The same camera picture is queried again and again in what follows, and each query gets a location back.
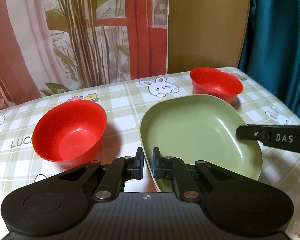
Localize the green square plate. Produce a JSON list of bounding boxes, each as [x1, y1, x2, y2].
[[140, 94, 262, 180]]

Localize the red plastic bowl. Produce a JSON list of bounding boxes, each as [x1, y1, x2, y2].
[[190, 67, 244, 103], [32, 100, 107, 167]]

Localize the teal curtain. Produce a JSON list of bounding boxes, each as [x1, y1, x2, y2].
[[238, 0, 300, 118]]

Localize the wooden headboard panel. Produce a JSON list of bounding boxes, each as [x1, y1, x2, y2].
[[167, 0, 250, 73]]

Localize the printed room scene backdrop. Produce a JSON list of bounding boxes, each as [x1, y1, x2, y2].
[[0, 0, 169, 110]]

